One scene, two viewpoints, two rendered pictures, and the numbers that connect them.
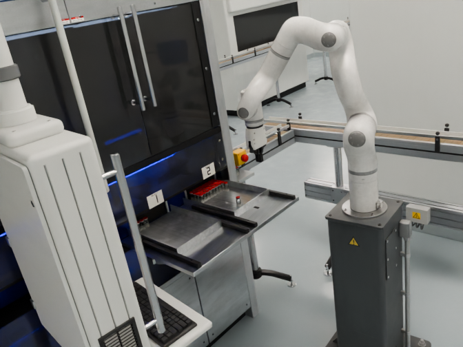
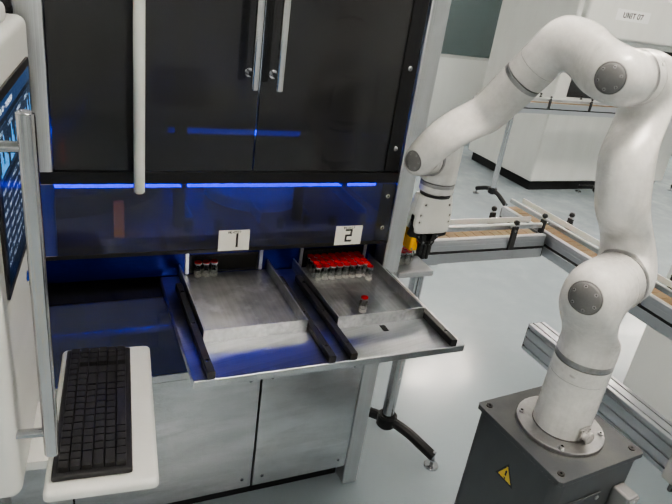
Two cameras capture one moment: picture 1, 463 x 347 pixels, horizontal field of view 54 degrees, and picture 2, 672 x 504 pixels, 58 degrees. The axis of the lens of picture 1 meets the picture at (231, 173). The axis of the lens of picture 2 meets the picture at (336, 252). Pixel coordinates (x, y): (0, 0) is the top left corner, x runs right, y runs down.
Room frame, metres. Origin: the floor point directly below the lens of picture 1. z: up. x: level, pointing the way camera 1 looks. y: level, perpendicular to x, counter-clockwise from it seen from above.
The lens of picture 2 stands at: (0.54, -0.36, 1.70)
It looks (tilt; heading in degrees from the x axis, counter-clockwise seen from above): 25 degrees down; 18
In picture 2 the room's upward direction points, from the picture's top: 8 degrees clockwise
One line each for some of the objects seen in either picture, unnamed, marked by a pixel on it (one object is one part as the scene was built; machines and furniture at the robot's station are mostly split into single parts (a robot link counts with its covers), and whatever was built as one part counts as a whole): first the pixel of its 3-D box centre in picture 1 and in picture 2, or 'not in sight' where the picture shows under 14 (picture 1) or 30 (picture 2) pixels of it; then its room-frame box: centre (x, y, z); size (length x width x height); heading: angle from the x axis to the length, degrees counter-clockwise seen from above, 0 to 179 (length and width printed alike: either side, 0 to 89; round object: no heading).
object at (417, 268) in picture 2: (237, 175); (406, 264); (2.32, -0.03, 0.87); 0.14 x 0.13 x 0.02; 44
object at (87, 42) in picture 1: (86, 105); (160, 44); (1.72, 0.50, 1.51); 0.47 x 0.01 x 0.59; 134
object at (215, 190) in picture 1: (212, 191); (342, 270); (2.08, 0.11, 0.90); 0.18 x 0.02 x 0.05; 135
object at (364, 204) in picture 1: (363, 189); (571, 393); (1.74, -0.55, 0.95); 0.19 x 0.19 x 0.18
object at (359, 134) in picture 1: (360, 145); (595, 313); (1.71, -0.53, 1.16); 0.19 x 0.12 x 0.24; 155
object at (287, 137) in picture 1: (253, 148); (460, 235); (2.58, -0.15, 0.92); 0.69 x 0.16 x 0.16; 134
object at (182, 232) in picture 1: (173, 228); (239, 296); (1.79, 0.29, 0.90); 0.34 x 0.26 x 0.04; 44
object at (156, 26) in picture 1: (174, 77); (344, 60); (2.04, 0.18, 1.51); 0.43 x 0.01 x 0.59; 134
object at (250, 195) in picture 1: (225, 196); (354, 287); (2.02, 0.05, 0.90); 0.34 x 0.26 x 0.04; 45
